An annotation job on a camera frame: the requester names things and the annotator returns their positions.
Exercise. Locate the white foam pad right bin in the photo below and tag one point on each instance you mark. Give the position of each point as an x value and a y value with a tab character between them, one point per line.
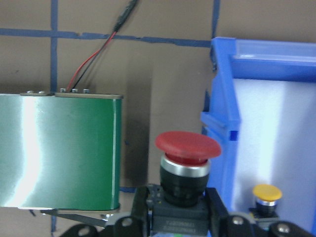
277	146

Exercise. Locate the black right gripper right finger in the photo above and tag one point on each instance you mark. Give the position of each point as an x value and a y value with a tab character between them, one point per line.
217	212

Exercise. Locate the green conveyor belt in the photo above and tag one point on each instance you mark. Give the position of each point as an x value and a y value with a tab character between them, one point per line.
60	153

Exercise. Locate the yellow mushroom push button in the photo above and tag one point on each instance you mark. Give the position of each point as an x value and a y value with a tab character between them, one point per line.
266	200

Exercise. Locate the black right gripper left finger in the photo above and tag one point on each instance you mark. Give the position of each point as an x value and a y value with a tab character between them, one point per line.
141	209

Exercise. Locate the blue right plastic bin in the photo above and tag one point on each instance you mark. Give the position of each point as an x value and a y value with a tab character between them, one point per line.
246	59

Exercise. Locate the red mushroom push button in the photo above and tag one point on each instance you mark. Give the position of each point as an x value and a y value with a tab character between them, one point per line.
184	174

